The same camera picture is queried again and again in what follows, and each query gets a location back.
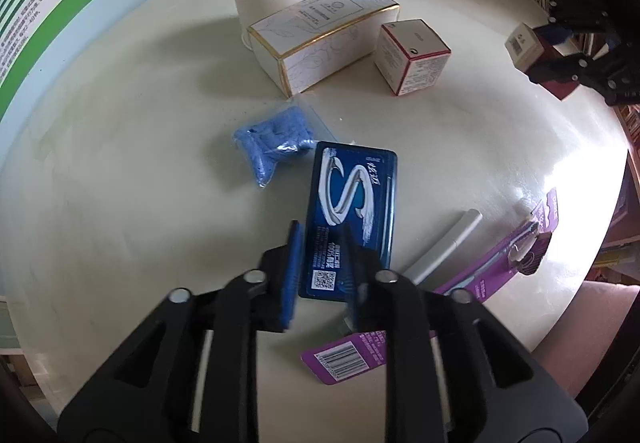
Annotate purple toothbrush blister pack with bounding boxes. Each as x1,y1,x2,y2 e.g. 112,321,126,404
301,188,560,386

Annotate small white box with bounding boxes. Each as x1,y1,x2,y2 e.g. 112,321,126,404
505,22,545,71

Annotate blue chewing gum pack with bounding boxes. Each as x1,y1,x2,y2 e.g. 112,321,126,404
298,142,398,301

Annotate blue plastic covers in bag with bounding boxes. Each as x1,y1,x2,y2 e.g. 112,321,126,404
232,98,341,189

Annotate white box with gold trim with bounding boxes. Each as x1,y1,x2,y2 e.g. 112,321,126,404
247,0,402,99

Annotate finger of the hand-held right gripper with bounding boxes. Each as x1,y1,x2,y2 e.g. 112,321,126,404
539,0,621,49
527,50,640,106

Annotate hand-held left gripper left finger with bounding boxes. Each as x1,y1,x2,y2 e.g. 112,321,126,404
57,220,306,443

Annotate white pen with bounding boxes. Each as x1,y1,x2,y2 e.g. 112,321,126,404
402,209,483,285

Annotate pink cloth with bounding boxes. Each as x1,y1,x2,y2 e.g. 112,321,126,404
530,280,640,404

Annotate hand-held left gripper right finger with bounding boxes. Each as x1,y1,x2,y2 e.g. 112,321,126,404
342,230,588,443

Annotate red and white cube box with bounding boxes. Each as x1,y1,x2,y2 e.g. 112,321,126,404
375,19,452,96

